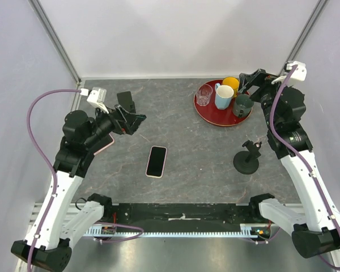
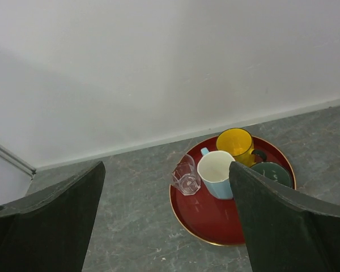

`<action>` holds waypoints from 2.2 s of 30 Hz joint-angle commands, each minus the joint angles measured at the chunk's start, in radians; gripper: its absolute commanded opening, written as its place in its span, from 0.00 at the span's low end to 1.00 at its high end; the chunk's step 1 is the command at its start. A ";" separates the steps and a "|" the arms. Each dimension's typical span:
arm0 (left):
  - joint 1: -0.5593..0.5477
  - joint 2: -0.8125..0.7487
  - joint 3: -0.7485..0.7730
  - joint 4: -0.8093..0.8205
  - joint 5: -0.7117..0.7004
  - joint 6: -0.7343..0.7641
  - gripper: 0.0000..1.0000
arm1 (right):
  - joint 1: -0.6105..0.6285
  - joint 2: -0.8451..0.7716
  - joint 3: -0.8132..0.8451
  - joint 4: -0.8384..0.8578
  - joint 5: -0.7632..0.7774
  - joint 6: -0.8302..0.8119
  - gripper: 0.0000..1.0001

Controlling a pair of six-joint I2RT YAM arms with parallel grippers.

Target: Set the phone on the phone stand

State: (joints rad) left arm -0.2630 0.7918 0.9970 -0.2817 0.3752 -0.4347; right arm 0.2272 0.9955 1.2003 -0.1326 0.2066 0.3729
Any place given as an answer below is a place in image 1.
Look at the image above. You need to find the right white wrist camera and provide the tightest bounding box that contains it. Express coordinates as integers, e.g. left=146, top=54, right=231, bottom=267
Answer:
left=271, top=61, right=307, bottom=86

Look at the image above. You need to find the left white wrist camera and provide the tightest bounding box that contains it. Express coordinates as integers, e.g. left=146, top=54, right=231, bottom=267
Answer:
left=80, top=87, right=109, bottom=113

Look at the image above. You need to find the right aluminium frame post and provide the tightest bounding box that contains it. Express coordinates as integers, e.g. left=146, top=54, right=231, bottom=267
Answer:
left=278, top=0, right=330, bottom=75

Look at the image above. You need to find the black round-base phone stand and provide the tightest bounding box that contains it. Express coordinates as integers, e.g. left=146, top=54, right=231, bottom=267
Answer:
left=233, top=140, right=262, bottom=175

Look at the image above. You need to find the red round tray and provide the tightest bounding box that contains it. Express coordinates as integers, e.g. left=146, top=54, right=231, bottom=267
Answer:
left=193, top=79, right=253, bottom=127

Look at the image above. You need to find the dark green mug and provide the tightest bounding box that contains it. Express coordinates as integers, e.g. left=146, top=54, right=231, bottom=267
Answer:
left=232, top=94, right=254, bottom=118

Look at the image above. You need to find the pink-cased smartphone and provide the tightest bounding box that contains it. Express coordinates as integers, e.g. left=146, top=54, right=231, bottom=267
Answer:
left=146, top=146, right=167, bottom=178

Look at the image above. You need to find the aluminium frame post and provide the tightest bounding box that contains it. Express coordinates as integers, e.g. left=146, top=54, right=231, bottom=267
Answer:
left=278, top=0, right=330, bottom=75
left=28, top=0, right=81, bottom=86

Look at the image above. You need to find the slotted cable duct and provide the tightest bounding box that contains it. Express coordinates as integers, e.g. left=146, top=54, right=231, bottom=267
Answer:
left=83, top=224, right=271, bottom=239

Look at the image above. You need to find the yellow mug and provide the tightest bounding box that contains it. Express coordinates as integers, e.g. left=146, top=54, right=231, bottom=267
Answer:
left=222, top=76, right=240, bottom=97

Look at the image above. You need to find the pink phone near left edge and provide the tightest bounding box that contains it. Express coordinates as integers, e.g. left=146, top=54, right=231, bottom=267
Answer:
left=92, top=134, right=114, bottom=156

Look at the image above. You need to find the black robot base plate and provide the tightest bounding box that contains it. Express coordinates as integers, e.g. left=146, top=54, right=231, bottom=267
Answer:
left=100, top=203, right=267, bottom=233

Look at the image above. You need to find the light blue mug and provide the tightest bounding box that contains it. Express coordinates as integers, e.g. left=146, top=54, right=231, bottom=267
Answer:
left=215, top=83, right=234, bottom=110

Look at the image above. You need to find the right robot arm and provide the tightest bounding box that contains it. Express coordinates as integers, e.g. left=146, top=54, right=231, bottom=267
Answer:
left=239, top=66, right=340, bottom=258

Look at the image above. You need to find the black folding phone stand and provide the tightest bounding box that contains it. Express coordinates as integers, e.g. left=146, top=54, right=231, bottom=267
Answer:
left=117, top=91, right=134, bottom=106

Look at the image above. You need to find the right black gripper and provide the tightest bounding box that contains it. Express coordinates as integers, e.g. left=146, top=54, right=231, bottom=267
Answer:
left=239, top=68, right=296, bottom=129

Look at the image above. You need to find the left aluminium frame post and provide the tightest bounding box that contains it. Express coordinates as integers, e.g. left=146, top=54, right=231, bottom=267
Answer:
left=28, top=0, right=81, bottom=86

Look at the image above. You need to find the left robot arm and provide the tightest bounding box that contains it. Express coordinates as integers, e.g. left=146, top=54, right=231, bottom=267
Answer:
left=11, top=105, right=146, bottom=271

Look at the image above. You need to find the clear drinking glass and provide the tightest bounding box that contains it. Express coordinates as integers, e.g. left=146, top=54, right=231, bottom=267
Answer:
left=195, top=84, right=213, bottom=107

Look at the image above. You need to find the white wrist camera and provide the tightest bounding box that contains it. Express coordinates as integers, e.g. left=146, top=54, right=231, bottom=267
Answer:
left=271, top=61, right=307, bottom=86
left=80, top=87, right=109, bottom=113

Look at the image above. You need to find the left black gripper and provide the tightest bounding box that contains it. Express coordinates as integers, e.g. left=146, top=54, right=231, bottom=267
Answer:
left=83, top=102, right=146, bottom=148

